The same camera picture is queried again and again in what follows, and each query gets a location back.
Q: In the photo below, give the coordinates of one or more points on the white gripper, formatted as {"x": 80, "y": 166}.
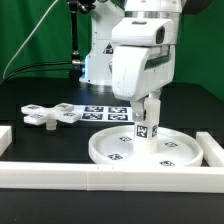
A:
{"x": 139, "y": 71}

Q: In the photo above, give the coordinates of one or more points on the white round table top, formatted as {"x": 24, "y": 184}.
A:
{"x": 119, "y": 146}

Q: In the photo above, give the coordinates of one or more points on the white cross-shaped table base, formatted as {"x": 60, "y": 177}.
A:
{"x": 38, "y": 115}

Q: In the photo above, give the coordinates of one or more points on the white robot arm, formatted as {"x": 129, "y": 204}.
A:
{"x": 135, "y": 25}

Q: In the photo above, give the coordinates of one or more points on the white marker sheet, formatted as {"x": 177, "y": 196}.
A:
{"x": 104, "y": 113}

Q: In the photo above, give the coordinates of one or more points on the white right fence piece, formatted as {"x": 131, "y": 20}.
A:
{"x": 213, "y": 152}

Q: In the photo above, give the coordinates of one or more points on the white fence piece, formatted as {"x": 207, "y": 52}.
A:
{"x": 5, "y": 138}
{"x": 213, "y": 152}

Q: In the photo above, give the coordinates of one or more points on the white left fence piece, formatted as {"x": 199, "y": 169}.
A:
{"x": 5, "y": 138}

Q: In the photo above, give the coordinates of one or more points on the black camera stand pole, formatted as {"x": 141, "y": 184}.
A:
{"x": 83, "y": 6}

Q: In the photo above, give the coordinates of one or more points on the white front fence rail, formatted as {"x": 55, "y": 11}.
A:
{"x": 90, "y": 177}

